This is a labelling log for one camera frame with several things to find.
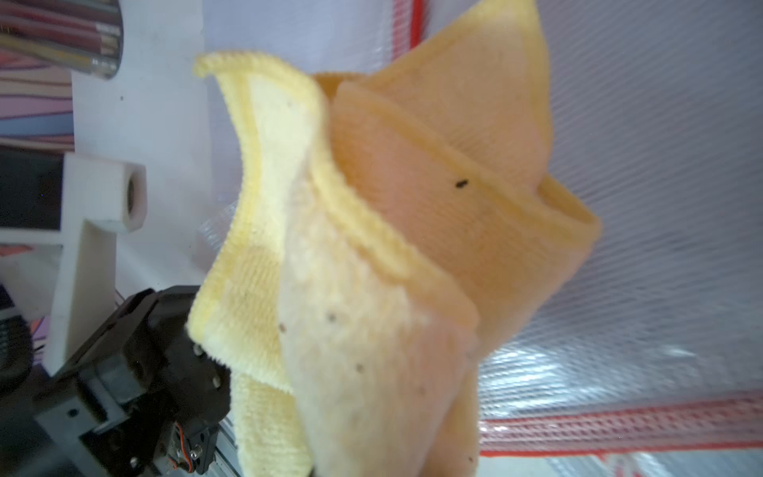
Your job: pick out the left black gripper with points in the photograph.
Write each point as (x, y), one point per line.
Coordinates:
(93, 386)

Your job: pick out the yellow microfiber cloth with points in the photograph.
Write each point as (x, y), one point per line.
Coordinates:
(392, 231)

